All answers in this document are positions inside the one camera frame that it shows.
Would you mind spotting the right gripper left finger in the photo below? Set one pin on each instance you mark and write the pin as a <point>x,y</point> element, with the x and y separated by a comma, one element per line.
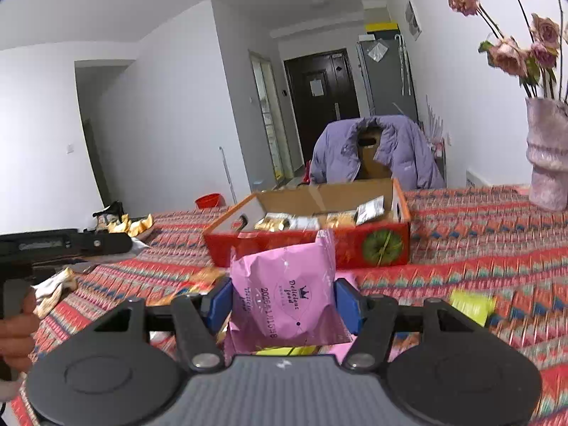
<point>195,321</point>

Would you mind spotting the cookie bag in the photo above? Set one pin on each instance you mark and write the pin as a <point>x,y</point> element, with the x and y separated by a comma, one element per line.
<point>273,222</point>
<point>50,292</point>
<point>345,219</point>

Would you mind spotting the colourful patterned tablecloth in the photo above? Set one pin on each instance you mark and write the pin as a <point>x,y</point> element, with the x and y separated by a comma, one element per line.
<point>488,241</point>

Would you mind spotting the white leaning board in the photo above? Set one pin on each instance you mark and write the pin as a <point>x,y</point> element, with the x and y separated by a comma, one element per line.
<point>473,179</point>

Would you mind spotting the plate of orange peels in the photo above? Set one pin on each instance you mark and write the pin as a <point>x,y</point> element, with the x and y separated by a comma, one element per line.
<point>137,229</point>

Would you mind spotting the red plastic bucket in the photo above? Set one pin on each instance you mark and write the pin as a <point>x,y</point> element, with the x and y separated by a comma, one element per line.
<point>209,201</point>

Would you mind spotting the red cardboard fruit box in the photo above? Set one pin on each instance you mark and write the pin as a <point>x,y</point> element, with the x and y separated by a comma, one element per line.
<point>382,242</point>

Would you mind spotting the green snack pouch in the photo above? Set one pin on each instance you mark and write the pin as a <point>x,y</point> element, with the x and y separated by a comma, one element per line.
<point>477,307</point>

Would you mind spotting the large pink snack bag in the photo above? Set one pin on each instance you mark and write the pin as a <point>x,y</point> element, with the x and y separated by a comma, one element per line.
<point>284,297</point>

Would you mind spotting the yellow box on fridge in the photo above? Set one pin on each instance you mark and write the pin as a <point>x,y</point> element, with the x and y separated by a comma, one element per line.
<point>382,27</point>

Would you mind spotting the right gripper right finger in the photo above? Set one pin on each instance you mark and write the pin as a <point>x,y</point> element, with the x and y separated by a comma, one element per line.
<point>375,321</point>

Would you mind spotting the purple puffer jacket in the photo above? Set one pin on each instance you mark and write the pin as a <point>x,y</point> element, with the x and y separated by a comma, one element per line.
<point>402,147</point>

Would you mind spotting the white packet box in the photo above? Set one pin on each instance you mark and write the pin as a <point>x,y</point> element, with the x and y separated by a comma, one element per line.
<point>304,224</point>

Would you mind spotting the grey refrigerator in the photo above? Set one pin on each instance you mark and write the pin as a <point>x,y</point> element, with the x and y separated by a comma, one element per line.
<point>387,76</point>

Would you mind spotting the dark entrance door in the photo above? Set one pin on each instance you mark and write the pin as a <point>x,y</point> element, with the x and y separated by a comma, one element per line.
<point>322,91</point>

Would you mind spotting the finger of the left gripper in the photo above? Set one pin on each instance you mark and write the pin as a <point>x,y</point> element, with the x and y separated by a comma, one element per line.
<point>45,246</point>

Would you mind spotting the brown wooden chair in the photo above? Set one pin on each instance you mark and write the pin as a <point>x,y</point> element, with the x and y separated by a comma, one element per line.
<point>367,145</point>

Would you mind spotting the dried pink roses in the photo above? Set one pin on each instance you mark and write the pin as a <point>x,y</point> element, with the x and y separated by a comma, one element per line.
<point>540,66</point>

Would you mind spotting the pink textured vase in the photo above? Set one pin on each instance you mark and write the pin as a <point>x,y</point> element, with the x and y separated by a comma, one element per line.
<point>547,153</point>

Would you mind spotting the small grey white packet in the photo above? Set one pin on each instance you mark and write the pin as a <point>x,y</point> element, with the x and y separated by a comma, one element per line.
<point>370,211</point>

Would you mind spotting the person's left hand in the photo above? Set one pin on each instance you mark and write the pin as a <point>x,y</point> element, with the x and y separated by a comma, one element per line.
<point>17,335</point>

